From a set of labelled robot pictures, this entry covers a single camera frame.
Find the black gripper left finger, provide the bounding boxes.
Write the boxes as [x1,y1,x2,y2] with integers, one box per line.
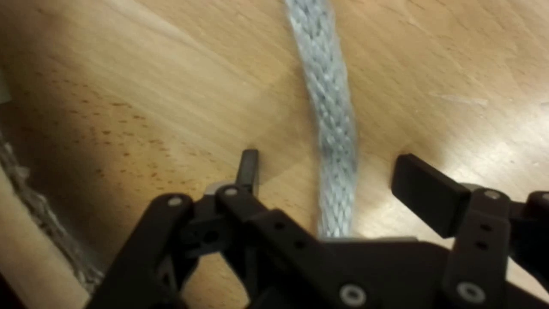
[235,149,259,192]

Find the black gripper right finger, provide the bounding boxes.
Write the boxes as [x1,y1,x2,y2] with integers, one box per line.
[392,152,470,238]

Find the white braided rope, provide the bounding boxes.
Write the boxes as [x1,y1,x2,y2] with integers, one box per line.
[282,0,361,240]

